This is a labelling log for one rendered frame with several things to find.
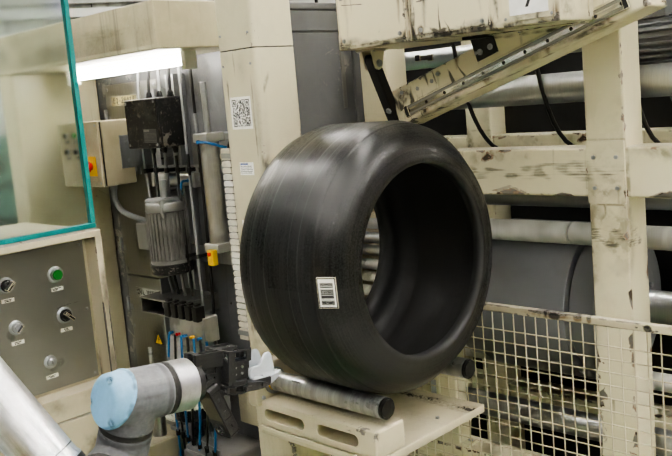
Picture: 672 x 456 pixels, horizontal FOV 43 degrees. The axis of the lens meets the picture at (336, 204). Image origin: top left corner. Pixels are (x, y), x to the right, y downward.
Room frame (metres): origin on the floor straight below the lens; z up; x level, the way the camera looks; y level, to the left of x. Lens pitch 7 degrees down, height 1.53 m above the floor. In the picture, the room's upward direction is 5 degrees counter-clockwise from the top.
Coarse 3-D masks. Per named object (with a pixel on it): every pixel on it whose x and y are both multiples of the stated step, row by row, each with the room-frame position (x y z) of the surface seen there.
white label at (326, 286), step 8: (320, 280) 1.57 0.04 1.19; (328, 280) 1.56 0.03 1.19; (320, 288) 1.57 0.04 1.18; (328, 288) 1.56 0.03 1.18; (336, 288) 1.56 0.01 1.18; (320, 296) 1.57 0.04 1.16; (328, 296) 1.56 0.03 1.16; (336, 296) 1.56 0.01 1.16; (320, 304) 1.57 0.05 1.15; (328, 304) 1.57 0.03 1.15; (336, 304) 1.56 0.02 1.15
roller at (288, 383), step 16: (272, 384) 1.87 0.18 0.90; (288, 384) 1.83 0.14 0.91; (304, 384) 1.80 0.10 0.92; (320, 384) 1.78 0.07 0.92; (320, 400) 1.76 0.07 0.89; (336, 400) 1.73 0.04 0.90; (352, 400) 1.70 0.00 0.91; (368, 400) 1.67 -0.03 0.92; (384, 400) 1.65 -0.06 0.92; (384, 416) 1.64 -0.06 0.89
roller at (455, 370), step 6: (456, 360) 1.86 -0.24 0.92; (462, 360) 1.86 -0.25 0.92; (468, 360) 1.85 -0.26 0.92; (450, 366) 1.86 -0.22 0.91; (456, 366) 1.85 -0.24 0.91; (462, 366) 1.84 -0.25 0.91; (468, 366) 1.85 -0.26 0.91; (474, 366) 1.86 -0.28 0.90; (444, 372) 1.88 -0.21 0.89; (450, 372) 1.87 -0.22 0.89; (456, 372) 1.85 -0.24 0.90; (462, 372) 1.84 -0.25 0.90; (468, 372) 1.85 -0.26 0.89; (474, 372) 1.86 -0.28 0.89; (468, 378) 1.85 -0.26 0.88
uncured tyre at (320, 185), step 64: (320, 128) 1.86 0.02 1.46; (384, 128) 1.74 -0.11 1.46; (256, 192) 1.75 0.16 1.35; (320, 192) 1.62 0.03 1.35; (384, 192) 2.08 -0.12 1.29; (448, 192) 2.01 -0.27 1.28; (256, 256) 1.68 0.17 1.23; (320, 256) 1.58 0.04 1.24; (384, 256) 2.09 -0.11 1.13; (448, 256) 2.03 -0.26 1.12; (256, 320) 1.71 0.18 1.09; (320, 320) 1.58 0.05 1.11; (384, 320) 2.04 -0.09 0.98; (448, 320) 1.95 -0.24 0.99; (384, 384) 1.67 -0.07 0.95
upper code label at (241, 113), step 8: (248, 96) 1.98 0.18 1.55; (232, 104) 2.02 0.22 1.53; (240, 104) 2.00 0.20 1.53; (248, 104) 1.98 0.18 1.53; (232, 112) 2.02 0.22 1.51; (240, 112) 2.00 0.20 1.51; (248, 112) 1.98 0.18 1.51; (232, 120) 2.02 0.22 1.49; (240, 120) 2.00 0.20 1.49; (248, 120) 1.98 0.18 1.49; (240, 128) 2.01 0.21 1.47; (248, 128) 1.99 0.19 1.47
